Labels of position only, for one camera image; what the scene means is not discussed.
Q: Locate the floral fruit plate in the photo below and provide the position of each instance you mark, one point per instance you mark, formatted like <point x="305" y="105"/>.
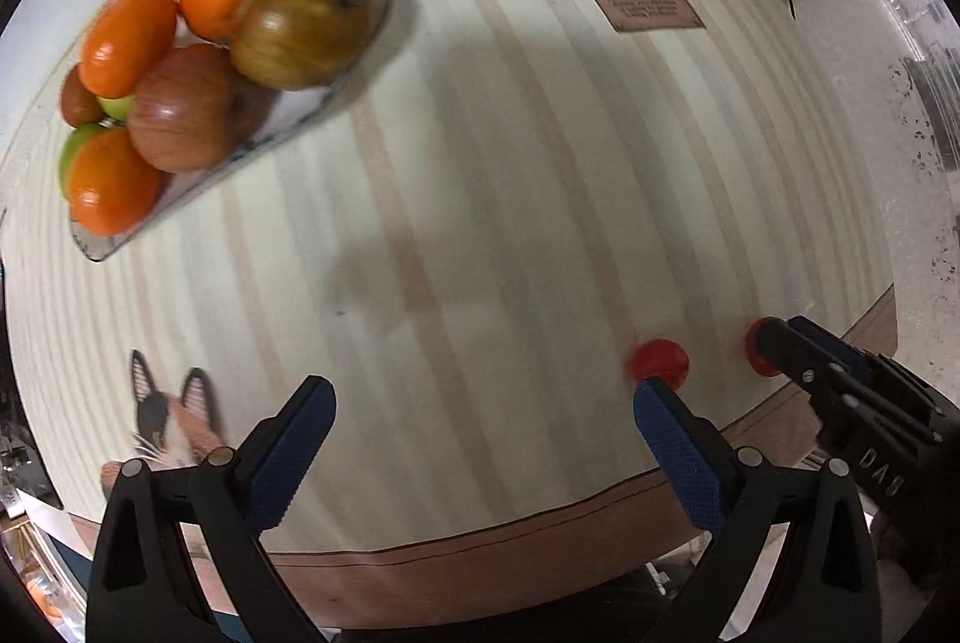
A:
<point x="290" y="112"/>

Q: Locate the reddish apple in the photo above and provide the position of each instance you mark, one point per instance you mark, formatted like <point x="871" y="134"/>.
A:
<point x="193" y="109"/>

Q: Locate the brown kiwi-like fruit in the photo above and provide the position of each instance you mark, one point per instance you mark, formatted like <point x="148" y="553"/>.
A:
<point x="78" y="105"/>

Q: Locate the striped cat table mat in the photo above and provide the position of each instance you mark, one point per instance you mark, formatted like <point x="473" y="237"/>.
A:
<point x="505" y="198"/>

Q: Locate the red cherry tomato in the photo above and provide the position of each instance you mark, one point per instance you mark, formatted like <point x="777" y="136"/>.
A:
<point x="661" y="359"/>
<point x="759" y="364"/>

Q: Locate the green apple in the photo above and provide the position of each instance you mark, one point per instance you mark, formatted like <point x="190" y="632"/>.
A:
<point x="117" y="108"/>
<point x="75" y="142"/>

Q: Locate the orange fruit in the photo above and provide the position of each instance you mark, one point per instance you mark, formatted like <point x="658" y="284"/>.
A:
<point x="124" y="41"/>
<point x="110" y="187"/>

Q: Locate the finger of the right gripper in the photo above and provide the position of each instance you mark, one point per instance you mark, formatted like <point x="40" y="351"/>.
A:
<point x="810" y="355"/>

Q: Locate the red-green apple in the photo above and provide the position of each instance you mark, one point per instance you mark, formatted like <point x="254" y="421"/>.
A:
<point x="291" y="45"/>

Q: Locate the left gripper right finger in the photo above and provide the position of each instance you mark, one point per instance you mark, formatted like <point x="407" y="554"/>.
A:
<point x="824" y="586"/>

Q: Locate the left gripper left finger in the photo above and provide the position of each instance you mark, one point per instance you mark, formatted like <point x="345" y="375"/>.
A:
<point x="143" y="584"/>

